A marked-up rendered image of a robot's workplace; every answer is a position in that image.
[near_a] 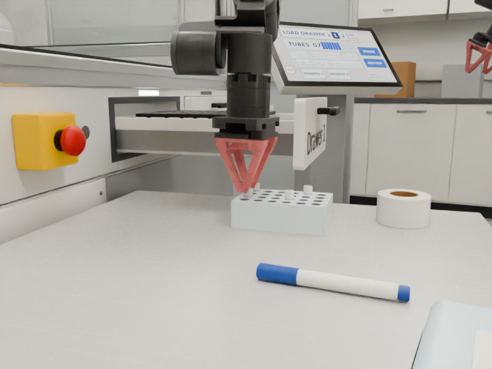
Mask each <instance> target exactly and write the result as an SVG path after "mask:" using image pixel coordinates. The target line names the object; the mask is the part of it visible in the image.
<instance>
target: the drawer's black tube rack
mask: <svg viewBox="0 0 492 369"><path fill-rule="evenodd" d="M218 116H226V111H183V110H175V111H158V112H148V113H136V114H135V117H146V118H151V117H165V118H168V117H180V119H183V118H194V119H197V118H208V119H212V117H218Z"/></svg>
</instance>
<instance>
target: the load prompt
mask: <svg viewBox="0 0 492 369"><path fill-rule="evenodd" d="M279 30H280V33H281V34H282V37H294V38H307V39H320V40H344V41H350V40H349V38H348V36H347V34H346V32H345V31H333V30H321V29H301V28H290V27H279Z"/></svg>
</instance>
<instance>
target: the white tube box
mask: <svg viewBox="0 0 492 369"><path fill-rule="evenodd" d="M332 199H333V193H316V192H312V195H304V193H303V191H294V200H285V190H268V189H260V191H258V192H253V197H250V198H246V197H244V193H241V194H240V195H238V196H237V197H236V198H234V199H233V200H231V228H238V229H247V230H255V231H271V232H280V233H289V234H305V235H314V236H325V234H326V232H327V229H328V228H329V224H330V222H331V220H332Z"/></svg>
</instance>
